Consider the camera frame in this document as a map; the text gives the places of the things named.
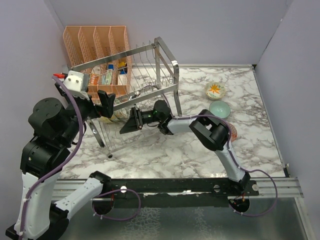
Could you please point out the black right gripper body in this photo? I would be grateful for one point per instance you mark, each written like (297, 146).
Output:
(147, 117)

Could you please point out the yellow sun pattern bowl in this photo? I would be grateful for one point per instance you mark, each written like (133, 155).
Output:
(108, 120)

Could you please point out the red geometric pattern bowl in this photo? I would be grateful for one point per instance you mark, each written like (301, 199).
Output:
(234, 133)

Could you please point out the stainless steel dish rack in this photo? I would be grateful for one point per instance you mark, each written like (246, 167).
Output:
(154, 72)

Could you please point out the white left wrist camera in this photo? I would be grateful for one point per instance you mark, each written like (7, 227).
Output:
(77, 84)

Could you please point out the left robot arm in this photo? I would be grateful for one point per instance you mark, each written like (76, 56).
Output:
(43, 157)

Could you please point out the white bowl green leaves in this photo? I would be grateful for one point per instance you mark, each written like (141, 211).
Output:
(121, 113)

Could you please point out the peach plastic file organizer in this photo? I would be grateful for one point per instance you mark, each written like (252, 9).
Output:
(88, 43)

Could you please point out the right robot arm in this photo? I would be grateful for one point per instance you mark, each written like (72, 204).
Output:
(213, 132)

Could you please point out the black aluminium mounting rail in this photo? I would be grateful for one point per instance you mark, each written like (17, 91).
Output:
(193, 192)

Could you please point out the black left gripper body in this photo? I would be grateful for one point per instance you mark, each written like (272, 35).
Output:
(86, 107)

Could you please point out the teal spiral bowl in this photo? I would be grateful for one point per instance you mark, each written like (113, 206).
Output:
(220, 109)

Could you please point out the white bowl orange flower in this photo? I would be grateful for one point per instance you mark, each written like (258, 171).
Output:
(215, 90)

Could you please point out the yellow black bottle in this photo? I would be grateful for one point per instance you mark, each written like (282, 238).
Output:
(122, 65)

